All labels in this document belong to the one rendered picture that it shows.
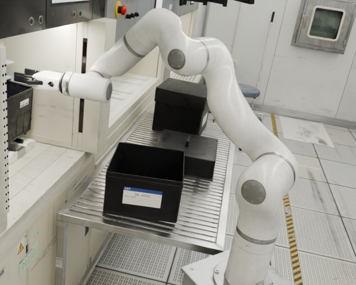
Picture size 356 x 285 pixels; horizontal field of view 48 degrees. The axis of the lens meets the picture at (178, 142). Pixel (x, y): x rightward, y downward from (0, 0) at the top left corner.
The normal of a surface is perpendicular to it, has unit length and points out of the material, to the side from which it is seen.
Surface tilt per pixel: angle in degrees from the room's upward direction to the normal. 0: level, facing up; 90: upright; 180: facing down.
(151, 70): 90
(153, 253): 0
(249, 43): 90
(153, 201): 90
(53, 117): 90
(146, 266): 0
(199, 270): 0
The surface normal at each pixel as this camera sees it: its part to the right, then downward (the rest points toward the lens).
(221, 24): -0.17, 0.36
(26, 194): 0.14, -0.91
